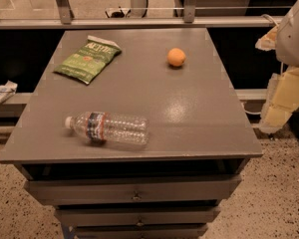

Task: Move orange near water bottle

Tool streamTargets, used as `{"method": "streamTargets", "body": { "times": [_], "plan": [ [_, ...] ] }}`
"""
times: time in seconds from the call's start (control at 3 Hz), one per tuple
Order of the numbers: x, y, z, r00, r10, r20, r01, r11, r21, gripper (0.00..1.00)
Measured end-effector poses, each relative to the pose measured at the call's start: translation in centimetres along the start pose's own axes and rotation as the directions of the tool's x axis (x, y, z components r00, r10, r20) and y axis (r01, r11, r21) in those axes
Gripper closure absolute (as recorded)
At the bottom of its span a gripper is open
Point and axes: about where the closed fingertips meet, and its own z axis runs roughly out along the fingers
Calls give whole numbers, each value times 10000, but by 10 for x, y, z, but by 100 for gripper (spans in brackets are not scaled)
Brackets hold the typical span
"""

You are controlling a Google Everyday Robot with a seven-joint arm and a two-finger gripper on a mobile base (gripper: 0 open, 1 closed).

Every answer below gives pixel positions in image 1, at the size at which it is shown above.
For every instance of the bottom grey drawer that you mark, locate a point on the bottom grey drawer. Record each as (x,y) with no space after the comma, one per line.
(171,231)

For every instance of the middle grey drawer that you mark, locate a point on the middle grey drawer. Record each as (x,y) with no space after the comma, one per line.
(137,216)

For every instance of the top grey drawer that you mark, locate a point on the top grey drawer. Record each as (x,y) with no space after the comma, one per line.
(132,190)

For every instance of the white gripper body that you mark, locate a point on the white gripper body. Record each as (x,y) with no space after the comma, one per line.
(294,39)

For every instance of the metal rail frame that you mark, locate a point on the metal rail frame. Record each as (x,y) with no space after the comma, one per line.
(115,14)

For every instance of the orange fruit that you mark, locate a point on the orange fruit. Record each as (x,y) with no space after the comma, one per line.
(176,57)

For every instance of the grey drawer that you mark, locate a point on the grey drawer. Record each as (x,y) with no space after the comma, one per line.
(137,216)
(132,190)
(171,231)

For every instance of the green chip bag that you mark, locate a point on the green chip bag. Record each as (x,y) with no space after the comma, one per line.
(86,63)

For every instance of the grey drawer cabinet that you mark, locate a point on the grey drawer cabinet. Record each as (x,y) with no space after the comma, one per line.
(147,150)

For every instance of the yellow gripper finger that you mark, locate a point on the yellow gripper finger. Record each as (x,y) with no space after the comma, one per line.
(268,41)
(282,100)

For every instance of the clear plastic water bottle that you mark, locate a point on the clear plastic water bottle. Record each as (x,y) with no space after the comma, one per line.
(100,126)

